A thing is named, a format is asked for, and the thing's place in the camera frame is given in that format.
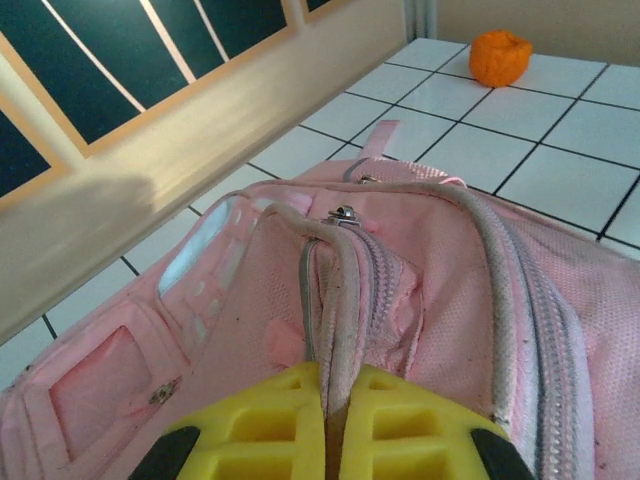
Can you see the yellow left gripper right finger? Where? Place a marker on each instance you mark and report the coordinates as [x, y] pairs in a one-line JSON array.
[[415, 430]]

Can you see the aluminium corner post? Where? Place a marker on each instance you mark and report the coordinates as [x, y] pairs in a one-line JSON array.
[[422, 20]]

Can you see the pink backpack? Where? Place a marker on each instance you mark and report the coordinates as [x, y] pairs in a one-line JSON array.
[[450, 310]]

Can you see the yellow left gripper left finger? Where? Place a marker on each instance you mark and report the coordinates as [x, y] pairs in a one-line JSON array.
[[260, 425]]

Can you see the orange tangerine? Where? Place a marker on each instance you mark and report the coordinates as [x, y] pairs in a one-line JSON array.
[[500, 57]]

